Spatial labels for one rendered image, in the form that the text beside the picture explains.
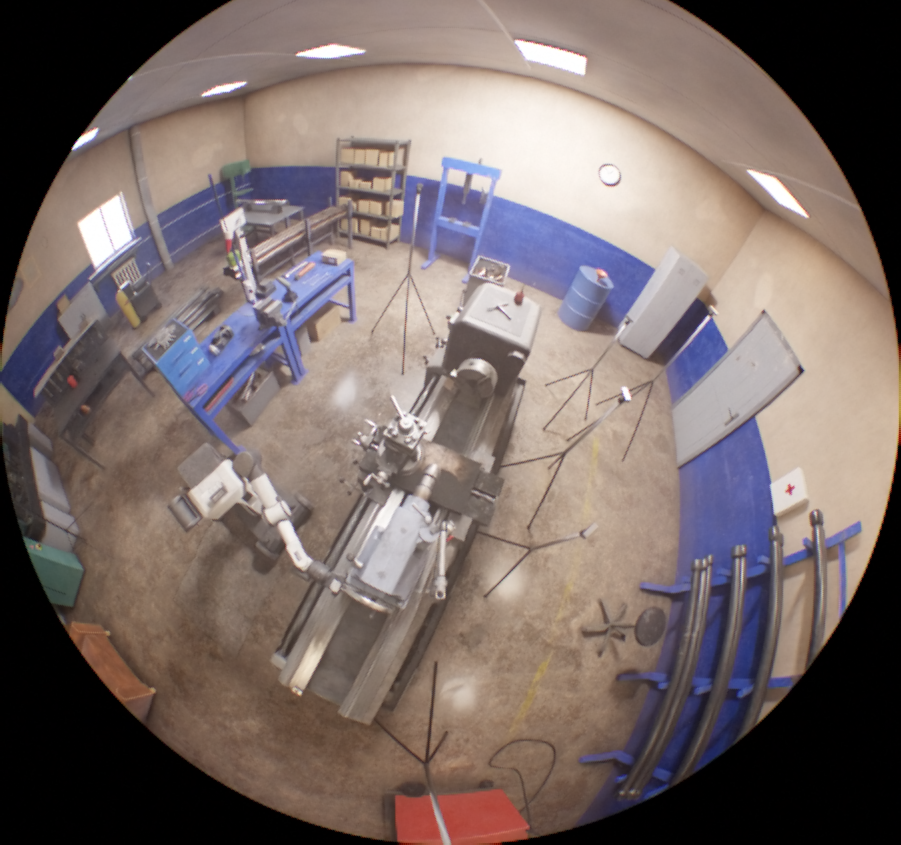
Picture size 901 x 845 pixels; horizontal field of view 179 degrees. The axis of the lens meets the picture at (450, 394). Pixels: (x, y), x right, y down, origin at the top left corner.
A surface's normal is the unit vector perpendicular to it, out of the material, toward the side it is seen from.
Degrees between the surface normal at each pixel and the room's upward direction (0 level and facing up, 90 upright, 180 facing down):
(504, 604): 0
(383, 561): 0
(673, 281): 90
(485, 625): 0
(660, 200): 90
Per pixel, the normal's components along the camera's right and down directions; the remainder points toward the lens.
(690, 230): -0.37, 0.72
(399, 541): 0.17, -0.57
